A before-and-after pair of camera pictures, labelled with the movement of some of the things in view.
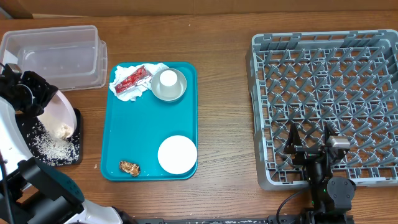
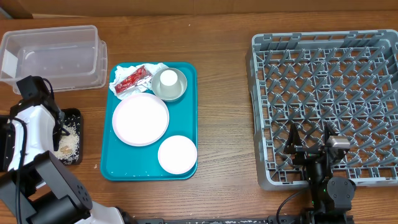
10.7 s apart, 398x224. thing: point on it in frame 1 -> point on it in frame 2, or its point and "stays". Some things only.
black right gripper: x=293 y=145 stays
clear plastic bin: x=71 y=58 stays
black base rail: x=273 y=219 stays
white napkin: x=122 y=72 stays
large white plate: x=59 y=110 -> x=140 y=119
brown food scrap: x=132 y=168 -> x=66 y=149
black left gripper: x=45 y=91 -> x=56 y=137
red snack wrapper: x=141 y=76 stays
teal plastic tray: x=134 y=130 stays
